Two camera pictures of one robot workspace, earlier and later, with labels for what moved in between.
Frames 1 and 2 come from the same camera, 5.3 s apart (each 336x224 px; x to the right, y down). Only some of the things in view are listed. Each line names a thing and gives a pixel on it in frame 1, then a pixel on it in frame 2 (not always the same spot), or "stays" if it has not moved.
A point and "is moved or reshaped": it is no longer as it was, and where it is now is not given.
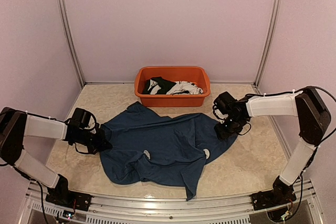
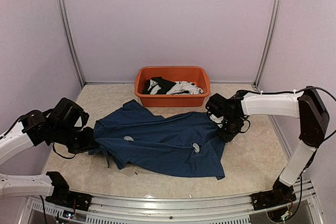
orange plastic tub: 199,75 stays
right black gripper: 222,134 stays
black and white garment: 157,85 stays
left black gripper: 102,144 → 87,145
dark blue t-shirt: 145,146 is moved or reshaped
